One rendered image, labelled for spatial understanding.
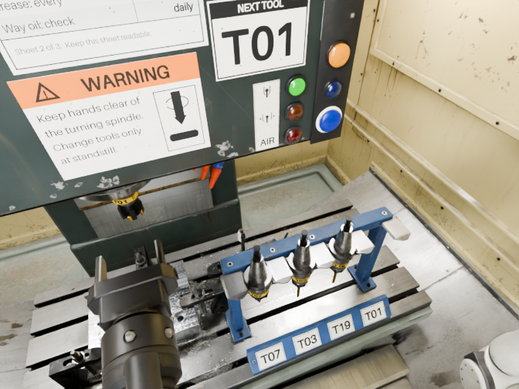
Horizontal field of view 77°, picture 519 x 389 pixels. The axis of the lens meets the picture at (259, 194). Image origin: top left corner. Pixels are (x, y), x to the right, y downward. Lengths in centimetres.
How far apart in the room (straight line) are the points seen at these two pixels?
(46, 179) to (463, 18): 112
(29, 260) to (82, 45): 168
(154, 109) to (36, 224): 158
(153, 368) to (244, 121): 28
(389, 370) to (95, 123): 113
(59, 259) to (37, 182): 148
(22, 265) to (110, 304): 147
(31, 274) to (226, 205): 98
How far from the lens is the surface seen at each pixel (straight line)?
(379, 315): 109
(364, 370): 122
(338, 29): 38
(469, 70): 120
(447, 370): 131
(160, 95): 34
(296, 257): 75
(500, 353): 82
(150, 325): 44
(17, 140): 37
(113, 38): 32
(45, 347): 123
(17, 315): 164
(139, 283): 49
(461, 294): 137
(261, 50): 35
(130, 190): 57
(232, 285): 76
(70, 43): 32
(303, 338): 100
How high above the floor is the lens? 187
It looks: 44 degrees down
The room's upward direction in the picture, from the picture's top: 2 degrees counter-clockwise
